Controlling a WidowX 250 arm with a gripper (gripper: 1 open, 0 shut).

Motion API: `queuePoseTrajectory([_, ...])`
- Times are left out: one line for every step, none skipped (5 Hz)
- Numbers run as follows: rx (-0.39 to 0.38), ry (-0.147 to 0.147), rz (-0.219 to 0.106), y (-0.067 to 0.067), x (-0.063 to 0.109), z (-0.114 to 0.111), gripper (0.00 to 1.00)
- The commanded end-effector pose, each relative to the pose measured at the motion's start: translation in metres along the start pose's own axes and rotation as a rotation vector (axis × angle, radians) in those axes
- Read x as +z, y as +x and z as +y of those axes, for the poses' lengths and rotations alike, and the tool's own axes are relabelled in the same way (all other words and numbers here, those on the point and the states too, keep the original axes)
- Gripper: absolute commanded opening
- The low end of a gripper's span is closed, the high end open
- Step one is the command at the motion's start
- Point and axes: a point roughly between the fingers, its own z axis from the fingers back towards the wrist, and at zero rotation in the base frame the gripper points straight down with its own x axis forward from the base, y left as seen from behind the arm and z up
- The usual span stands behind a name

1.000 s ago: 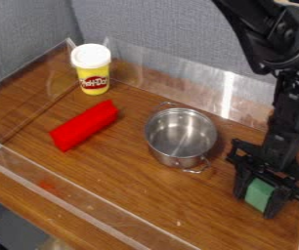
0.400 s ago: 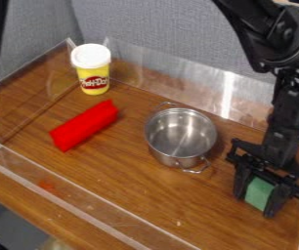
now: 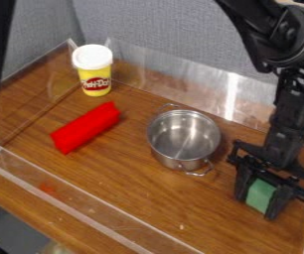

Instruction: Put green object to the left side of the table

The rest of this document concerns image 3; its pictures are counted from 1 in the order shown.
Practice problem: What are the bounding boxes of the green foam block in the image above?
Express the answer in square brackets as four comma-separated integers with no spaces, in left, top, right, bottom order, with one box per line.
[245,179,276,213]

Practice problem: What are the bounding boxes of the stainless steel pot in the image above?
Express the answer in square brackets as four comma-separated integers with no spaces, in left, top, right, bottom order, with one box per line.
[146,103,222,177]

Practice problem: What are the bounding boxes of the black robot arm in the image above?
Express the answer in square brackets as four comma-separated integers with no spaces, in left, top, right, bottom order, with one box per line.
[215,0,304,220]

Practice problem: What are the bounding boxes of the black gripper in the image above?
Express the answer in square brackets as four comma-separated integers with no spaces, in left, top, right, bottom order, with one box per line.
[227,140,304,220]

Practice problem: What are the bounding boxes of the clear acrylic barrier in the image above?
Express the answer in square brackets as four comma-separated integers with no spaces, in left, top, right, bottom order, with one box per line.
[0,40,304,254]

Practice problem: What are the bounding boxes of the red foam block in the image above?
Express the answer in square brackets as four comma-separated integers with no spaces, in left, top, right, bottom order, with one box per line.
[51,101,120,154]

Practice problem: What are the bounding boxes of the yellow play-doh can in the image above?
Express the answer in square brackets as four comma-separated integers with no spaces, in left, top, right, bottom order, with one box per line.
[72,44,112,96]

